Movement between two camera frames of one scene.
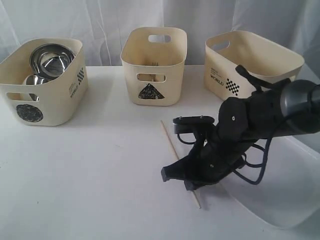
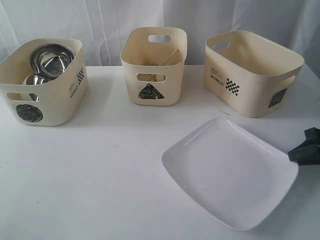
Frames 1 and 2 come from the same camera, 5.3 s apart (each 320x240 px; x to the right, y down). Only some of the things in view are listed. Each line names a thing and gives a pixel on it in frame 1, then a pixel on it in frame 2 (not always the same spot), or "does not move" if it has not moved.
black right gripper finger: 181,169 → 312,135
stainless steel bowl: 50,60 does not move
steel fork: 153,76 does not move
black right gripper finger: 191,185 → 307,153
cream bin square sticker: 264,60 does not move
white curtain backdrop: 99,25 does not move
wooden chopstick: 169,140 → 177,51
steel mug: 34,80 does not move
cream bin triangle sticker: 154,60 does not move
